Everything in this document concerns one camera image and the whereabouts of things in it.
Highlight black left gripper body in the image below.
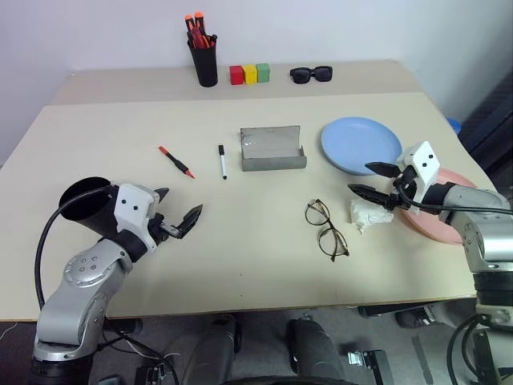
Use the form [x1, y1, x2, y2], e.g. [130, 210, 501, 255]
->
[147, 213, 181, 244]

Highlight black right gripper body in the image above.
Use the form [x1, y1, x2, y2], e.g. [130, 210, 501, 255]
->
[389, 164, 418, 212]

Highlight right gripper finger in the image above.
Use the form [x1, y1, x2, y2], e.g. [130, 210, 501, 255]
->
[364, 160, 402, 179]
[346, 183, 393, 210]

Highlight white crumpled tissue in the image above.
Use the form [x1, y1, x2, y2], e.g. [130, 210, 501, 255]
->
[349, 197, 396, 236]

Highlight red marker pen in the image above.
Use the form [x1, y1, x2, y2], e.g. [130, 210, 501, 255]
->
[158, 144, 196, 180]

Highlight blue plate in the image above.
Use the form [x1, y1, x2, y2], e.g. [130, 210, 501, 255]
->
[320, 115, 403, 177]

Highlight thin-framed clear eyeglasses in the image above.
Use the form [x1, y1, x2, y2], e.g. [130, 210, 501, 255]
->
[305, 197, 350, 263]

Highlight pink plate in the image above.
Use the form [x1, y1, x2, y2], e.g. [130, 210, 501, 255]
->
[400, 168, 480, 246]

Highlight white marker with black cap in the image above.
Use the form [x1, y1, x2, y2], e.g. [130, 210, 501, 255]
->
[216, 143, 229, 181]

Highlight grey metal holder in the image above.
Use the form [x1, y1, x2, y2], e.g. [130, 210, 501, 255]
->
[239, 124, 309, 173]

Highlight black chair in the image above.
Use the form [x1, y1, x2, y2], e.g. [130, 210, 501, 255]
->
[459, 71, 513, 174]

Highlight black sunglasses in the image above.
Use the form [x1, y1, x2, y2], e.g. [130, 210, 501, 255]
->
[289, 65, 334, 86]

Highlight dark rounded shape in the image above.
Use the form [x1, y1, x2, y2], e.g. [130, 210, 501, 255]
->
[170, 314, 244, 385]
[285, 315, 348, 385]

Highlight black pen holder cup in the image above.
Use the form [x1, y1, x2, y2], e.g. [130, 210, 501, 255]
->
[187, 34, 220, 88]

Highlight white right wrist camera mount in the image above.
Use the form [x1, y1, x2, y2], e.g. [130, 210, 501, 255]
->
[395, 140, 442, 210]

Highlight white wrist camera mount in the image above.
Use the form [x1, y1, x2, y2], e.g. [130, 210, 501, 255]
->
[395, 140, 442, 210]
[113, 183, 160, 252]

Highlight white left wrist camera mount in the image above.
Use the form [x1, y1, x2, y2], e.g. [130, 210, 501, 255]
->
[113, 183, 160, 252]

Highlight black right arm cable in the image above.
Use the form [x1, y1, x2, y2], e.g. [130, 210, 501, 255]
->
[394, 176, 513, 216]

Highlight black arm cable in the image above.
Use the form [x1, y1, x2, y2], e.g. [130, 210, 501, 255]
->
[394, 176, 513, 216]
[34, 188, 116, 312]

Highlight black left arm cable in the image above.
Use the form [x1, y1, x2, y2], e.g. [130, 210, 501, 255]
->
[34, 188, 116, 312]

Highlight red-handled tool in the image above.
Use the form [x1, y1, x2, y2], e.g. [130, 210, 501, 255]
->
[189, 26, 212, 51]

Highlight metal bracket on floor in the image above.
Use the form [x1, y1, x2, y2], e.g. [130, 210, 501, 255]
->
[346, 348, 386, 371]

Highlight black floor cables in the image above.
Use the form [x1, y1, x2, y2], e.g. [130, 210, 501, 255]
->
[445, 311, 488, 385]

